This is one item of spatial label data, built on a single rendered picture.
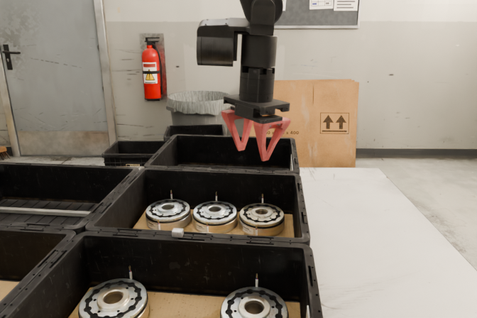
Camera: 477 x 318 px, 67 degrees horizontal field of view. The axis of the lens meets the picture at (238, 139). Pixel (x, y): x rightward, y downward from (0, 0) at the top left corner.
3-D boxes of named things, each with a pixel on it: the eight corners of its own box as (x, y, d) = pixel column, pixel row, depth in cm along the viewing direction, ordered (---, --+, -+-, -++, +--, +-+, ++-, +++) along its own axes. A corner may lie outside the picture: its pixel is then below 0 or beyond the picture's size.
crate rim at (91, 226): (299, 182, 89) (300, 173, 88) (310, 255, 60) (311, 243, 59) (142, 175, 93) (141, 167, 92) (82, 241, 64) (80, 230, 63)
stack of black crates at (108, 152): (173, 184, 272) (171, 140, 262) (165, 202, 243) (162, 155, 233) (121, 183, 272) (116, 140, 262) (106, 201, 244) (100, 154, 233)
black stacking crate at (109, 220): (297, 217, 91) (299, 175, 88) (306, 302, 63) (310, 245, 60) (145, 209, 95) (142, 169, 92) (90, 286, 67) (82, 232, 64)
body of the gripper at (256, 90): (261, 118, 55) (265, 69, 53) (221, 106, 63) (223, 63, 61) (290, 113, 59) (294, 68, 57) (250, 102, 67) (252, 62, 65)
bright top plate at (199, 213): (236, 202, 89) (236, 200, 89) (236, 223, 79) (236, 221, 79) (196, 202, 89) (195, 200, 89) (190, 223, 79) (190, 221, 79)
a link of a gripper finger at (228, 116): (244, 162, 60) (247, 106, 57) (218, 150, 65) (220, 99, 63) (273, 154, 64) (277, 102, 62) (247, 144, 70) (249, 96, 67)
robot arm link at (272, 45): (280, 29, 54) (276, 28, 60) (234, 27, 54) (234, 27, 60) (276, 75, 57) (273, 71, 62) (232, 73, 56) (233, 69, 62)
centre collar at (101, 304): (135, 292, 58) (135, 288, 58) (119, 314, 54) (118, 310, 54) (108, 287, 59) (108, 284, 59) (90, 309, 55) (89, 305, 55)
